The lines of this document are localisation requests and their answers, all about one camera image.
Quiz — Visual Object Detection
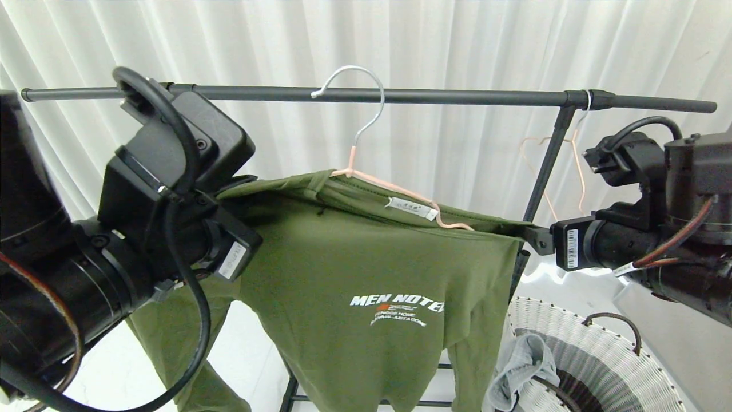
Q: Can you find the pink clothes hanger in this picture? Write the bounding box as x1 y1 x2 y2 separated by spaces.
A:
311 65 475 232
519 108 593 223

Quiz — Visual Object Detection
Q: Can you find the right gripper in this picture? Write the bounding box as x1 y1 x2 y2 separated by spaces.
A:
551 216 659 271

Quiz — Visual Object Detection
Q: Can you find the black clothes rack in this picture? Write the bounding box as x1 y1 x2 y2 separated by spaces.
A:
21 83 718 412

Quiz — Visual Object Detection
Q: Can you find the pale grey garment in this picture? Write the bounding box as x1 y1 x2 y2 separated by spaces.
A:
485 334 561 412

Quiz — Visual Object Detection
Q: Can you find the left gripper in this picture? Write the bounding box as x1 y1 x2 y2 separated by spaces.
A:
150 205 265 302

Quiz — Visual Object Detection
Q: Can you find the white curtain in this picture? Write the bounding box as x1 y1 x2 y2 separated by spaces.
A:
0 0 732 301

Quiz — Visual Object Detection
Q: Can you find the white laundry basket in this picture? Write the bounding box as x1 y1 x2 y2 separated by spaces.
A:
503 296 688 412

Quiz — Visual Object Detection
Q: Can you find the green long-sleeved shirt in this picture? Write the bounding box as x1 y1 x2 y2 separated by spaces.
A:
126 170 536 412

